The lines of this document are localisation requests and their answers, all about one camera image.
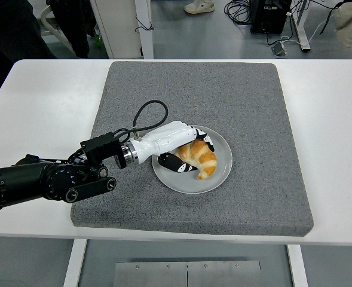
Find grey speckled foam mat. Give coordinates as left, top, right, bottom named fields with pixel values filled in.
left=70, top=61, right=315, bottom=237

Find pale grey round plate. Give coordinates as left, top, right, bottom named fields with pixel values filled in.
left=151, top=124, right=233, bottom=194

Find black cable bundle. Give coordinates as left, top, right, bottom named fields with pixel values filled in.
left=225, top=0, right=253, bottom=26

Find golden croissant bread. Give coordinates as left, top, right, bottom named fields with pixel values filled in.
left=174, top=139, right=218, bottom=181

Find person's white shoe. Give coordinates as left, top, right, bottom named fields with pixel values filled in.
left=183, top=0, right=216, bottom=15

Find white chair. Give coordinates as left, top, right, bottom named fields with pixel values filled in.
left=40, top=4, right=75, bottom=54

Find grey foot pedal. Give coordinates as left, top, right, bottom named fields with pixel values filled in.
left=271, top=41, right=289, bottom=57

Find white table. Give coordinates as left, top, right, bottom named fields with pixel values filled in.
left=0, top=59, right=352, bottom=287

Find slim white desk leg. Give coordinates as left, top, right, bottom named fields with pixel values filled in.
left=290, top=0, right=311, bottom=53

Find white cabinet panel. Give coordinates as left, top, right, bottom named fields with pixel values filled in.
left=90, top=0, right=143, bottom=59

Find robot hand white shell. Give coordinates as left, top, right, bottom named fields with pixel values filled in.
left=132, top=120, right=217, bottom=174

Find beige cloth bag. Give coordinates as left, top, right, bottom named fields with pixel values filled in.
left=333, top=0, right=352, bottom=49

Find black computer case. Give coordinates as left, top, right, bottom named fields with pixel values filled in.
left=250, top=0, right=293, bottom=34

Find person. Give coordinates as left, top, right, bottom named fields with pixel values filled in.
left=0, top=0, right=57, bottom=90

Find grey metal plate with screws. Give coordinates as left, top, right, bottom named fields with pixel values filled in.
left=113, top=260, right=262, bottom=287

